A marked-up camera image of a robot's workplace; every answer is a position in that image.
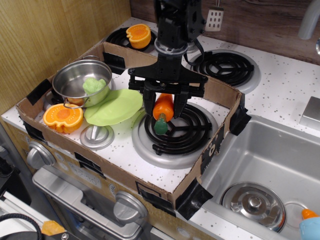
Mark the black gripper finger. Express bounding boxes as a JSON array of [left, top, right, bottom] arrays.
[[173, 91, 189, 118], [142, 88, 156, 116]]

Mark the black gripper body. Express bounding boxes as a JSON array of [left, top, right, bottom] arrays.
[[128, 55, 208, 98]]

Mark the orange toy carrot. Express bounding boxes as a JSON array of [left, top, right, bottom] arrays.
[[152, 93, 174, 135]]

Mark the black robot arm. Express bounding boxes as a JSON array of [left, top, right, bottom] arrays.
[[128, 0, 208, 118]]

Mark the light green plate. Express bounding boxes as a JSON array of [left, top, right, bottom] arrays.
[[84, 89, 143, 127]]

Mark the front right black burner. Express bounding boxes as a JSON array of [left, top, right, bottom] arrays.
[[131, 102, 219, 170]]

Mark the black burner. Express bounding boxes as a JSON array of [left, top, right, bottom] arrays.
[[187, 49, 262, 94], [105, 27, 158, 57], [131, 102, 219, 170]]

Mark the back silver stove knob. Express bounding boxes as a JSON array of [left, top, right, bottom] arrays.
[[186, 39, 200, 54]]

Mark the silver stove knob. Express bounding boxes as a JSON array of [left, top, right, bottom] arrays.
[[80, 125, 115, 150], [186, 39, 200, 54]]

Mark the back orange half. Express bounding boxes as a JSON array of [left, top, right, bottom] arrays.
[[125, 23, 152, 50]]

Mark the orange half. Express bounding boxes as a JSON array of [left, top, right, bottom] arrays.
[[42, 103, 84, 134], [125, 23, 152, 50]]

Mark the back right black burner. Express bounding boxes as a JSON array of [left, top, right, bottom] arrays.
[[187, 49, 262, 94]]

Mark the green toy lettuce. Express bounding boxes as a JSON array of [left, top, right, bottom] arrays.
[[82, 77, 106, 95]]

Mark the back left black burner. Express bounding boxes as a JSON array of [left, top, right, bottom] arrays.
[[105, 27, 158, 57]]

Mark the front silver stove knob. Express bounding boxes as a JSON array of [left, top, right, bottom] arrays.
[[80, 125, 115, 150]]

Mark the hanging silver spatula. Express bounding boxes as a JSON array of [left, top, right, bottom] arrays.
[[205, 0, 224, 32]]

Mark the small steel pot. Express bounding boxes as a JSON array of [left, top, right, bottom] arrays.
[[52, 55, 112, 109]]

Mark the front orange half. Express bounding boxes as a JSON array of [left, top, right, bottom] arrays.
[[42, 103, 84, 134]]

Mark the cardboard fence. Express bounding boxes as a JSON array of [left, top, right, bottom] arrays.
[[15, 41, 252, 221]]

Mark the right oven knob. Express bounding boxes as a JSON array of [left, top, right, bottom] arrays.
[[113, 190, 148, 225]]

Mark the oven knob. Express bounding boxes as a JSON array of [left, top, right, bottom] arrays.
[[113, 190, 148, 225], [26, 141, 56, 170]]

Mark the grey sink basin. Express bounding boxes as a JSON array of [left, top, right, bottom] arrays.
[[201, 116, 320, 240]]

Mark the left oven knob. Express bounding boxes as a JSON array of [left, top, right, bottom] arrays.
[[26, 141, 56, 170]]

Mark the steel pot lid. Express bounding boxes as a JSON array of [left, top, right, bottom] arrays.
[[220, 182, 287, 233]]

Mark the silver faucet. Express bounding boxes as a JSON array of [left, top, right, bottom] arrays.
[[298, 0, 320, 40]]

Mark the orange cloth piece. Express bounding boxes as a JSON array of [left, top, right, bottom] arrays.
[[41, 220, 66, 236]]

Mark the blue orange toy bottle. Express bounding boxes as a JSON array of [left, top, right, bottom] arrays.
[[299, 209, 320, 240]]

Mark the silver oven door handle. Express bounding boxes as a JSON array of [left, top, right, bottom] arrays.
[[32, 168, 144, 240]]

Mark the black cable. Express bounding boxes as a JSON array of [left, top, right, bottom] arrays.
[[0, 212, 43, 240]]

